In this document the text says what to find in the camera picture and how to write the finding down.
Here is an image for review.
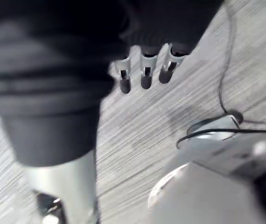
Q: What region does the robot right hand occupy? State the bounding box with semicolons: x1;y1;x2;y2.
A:
0;0;224;224

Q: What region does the thin black cable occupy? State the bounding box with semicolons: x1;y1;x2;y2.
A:
176;0;266;150

